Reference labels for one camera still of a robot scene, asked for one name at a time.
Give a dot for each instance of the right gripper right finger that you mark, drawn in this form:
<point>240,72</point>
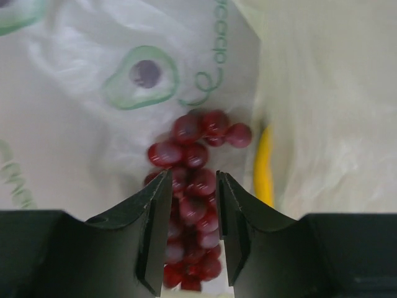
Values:
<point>319,255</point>

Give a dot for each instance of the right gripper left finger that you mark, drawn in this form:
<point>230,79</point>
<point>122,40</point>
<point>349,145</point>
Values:
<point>118,253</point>

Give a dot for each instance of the dark fake grapes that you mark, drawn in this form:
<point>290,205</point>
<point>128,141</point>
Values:
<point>193,245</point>

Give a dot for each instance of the green avocado print plastic bag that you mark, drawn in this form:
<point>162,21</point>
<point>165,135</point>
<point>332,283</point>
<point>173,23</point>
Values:
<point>88,86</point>

